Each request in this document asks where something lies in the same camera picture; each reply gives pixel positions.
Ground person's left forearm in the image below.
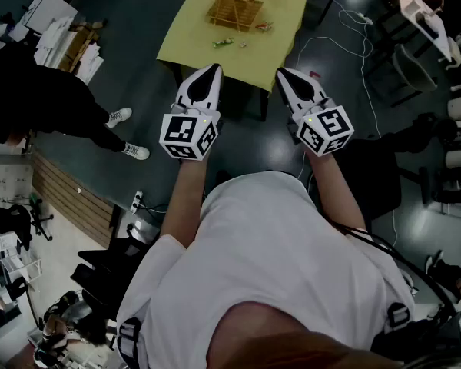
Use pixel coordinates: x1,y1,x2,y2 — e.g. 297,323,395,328
159,155,211,250

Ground grey chair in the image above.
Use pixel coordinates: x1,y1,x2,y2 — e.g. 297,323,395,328
391,43,439,94

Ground white floor cable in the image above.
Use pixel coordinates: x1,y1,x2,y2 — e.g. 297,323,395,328
294,0,400,248

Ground wooden slatted panel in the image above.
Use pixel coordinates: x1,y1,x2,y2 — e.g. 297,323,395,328
30,151,116,249

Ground brown cardboard stack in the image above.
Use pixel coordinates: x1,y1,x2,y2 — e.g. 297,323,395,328
57,20,108,75

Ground black white harness strap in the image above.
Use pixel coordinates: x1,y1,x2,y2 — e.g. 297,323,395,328
386,301,412,334
116,317,143,369

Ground black cable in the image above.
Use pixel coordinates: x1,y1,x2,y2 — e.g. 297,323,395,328
332,221,459,317

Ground person's white shirt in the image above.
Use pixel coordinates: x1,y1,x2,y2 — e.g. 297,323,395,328
114,170,418,369

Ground black office chair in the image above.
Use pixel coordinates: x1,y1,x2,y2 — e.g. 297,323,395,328
0,204,55,252

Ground person's right forearm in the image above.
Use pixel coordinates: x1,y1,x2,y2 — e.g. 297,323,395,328
304,150,368,232

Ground pile of white sheets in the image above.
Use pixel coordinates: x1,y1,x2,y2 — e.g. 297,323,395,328
33,15,104,86

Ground white desk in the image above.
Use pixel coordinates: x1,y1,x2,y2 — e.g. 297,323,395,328
393,0,453,64

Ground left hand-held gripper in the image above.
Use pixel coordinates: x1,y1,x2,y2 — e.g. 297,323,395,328
158,63,224,162

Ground white box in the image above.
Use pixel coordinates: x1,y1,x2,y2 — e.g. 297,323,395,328
22,0,79,35

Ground black backpack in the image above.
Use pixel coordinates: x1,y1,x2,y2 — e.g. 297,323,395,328
370,315,461,364

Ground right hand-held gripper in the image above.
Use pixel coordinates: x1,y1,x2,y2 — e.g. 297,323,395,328
275,67,356,158

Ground wooden two-tier rack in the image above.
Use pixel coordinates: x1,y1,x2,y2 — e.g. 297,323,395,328
205,0,265,33

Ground person's neck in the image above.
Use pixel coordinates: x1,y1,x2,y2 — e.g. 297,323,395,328
206,301,372,361

